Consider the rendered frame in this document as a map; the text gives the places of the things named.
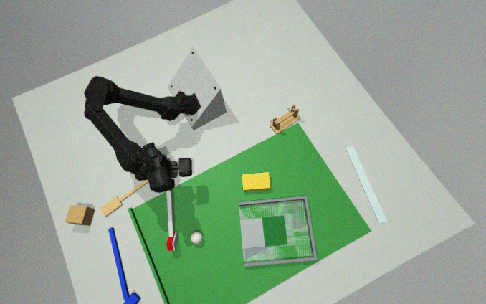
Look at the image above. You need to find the green flat mat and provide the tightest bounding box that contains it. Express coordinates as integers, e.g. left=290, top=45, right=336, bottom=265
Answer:
left=133, top=123, right=371, bottom=304

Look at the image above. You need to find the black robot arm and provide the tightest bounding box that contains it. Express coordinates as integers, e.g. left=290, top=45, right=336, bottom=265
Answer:
left=84, top=76, right=201, bottom=193

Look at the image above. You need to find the red putter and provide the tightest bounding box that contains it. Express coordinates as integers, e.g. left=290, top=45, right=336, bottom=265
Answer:
left=166, top=190, right=178, bottom=251

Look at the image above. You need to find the white golf ball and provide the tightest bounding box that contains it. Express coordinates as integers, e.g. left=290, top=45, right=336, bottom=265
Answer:
left=190, top=232, right=203, bottom=244

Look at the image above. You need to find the tan cube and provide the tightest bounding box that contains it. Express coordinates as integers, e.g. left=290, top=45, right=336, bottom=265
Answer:
left=65, top=205, right=95, bottom=226

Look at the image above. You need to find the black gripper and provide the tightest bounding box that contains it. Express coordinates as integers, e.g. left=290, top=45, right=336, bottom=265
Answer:
left=135, top=154, right=192, bottom=181

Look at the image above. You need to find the yellow flat block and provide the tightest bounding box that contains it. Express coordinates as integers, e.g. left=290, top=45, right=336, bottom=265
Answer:
left=242, top=172, right=270, bottom=192

